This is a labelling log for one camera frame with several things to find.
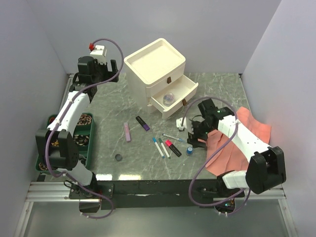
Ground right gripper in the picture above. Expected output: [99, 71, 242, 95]
[187, 119, 215, 149]

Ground blue tape roll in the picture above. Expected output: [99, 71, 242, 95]
[186, 147, 194, 156]

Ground blue whiteboard pen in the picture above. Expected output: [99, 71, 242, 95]
[162, 133, 186, 143]

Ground black pink highlighter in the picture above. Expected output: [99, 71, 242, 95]
[165, 140, 182, 157]

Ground clear paperclip jar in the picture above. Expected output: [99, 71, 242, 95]
[163, 92, 175, 107]

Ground black round cap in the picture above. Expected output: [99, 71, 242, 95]
[115, 154, 122, 161]

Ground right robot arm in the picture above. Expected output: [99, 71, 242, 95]
[177, 97, 287, 197]

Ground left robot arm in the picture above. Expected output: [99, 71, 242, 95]
[36, 56, 120, 198]

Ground green cap white marker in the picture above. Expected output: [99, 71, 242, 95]
[158, 138, 171, 159]

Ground pink cloth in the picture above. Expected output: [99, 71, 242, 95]
[206, 107, 272, 176]

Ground blue cap white marker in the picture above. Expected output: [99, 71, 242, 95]
[153, 137, 165, 158]

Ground white drawer cabinet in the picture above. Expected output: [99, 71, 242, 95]
[124, 38, 186, 114]

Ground black purple highlighter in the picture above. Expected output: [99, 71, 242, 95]
[136, 116, 150, 131]

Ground pink lilac highlighter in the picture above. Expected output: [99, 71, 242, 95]
[123, 122, 131, 142]

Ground green compartment tray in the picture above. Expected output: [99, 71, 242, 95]
[35, 113, 96, 174]

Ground black base bar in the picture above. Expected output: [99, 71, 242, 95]
[64, 179, 245, 213]

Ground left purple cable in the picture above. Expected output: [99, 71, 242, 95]
[43, 38, 124, 219]

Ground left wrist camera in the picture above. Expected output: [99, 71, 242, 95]
[88, 43, 107, 64]

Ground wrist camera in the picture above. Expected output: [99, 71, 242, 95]
[88, 43, 107, 64]
[176, 117, 193, 133]

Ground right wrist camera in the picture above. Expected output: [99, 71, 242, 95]
[176, 117, 193, 133]

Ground brown patterned hair ties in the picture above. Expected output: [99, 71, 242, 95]
[73, 134, 90, 146]

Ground aluminium rail frame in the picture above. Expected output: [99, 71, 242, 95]
[25, 77, 297, 237]

